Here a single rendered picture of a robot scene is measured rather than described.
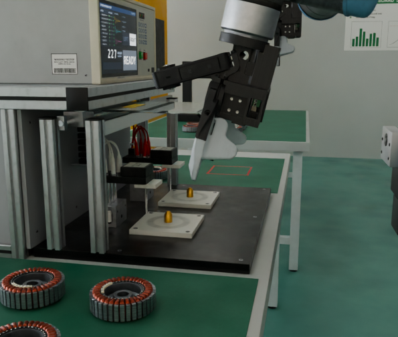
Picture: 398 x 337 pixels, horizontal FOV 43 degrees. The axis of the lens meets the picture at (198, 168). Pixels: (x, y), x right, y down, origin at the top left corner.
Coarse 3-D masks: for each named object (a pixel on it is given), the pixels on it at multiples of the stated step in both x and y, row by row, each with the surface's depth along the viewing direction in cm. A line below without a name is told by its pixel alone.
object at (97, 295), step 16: (96, 288) 87; (112, 288) 89; (128, 288) 90; (144, 288) 87; (96, 304) 83; (112, 304) 82; (128, 304) 82; (144, 304) 83; (112, 320) 82; (128, 320) 82
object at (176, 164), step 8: (152, 152) 144; (160, 152) 143; (168, 152) 143; (176, 152) 148; (128, 160) 146; (136, 160) 145; (144, 160) 145; (152, 160) 144; (160, 160) 144; (168, 160) 143; (176, 160) 148
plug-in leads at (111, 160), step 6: (108, 144) 125; (114, 144) 123; (108, 150) 126; (108, 156) 125; (120, 156) 125; (108, 162) 126; (114, 162) 121; (120, 162) 126; (108, 168) 126; (114, 168) 122; (114, 174) 122
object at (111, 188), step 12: (120, 168) 121; (132, 168) 120; (144, 168) 120; (108, 180) 122; (120, 180) 121; (132, 180) 120; (144, 180) 120; (156, 180) 125; (108, 192) 123; (108, 204) 124
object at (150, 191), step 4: (132, 184) 146; (132, 188) 147; (136, 188) 146; (140, 188) 146; (132, 192) 147; (136, 192) 147; (140, 192) 146; (148, 192) 149; (152, 192) 152; (132, 196) 147; (136, 196) 147; (140, 196) 147; (148, 196) 149; (152, 196) 152; (132, 200) 147; (136, 200) 147; (140, 200) 147
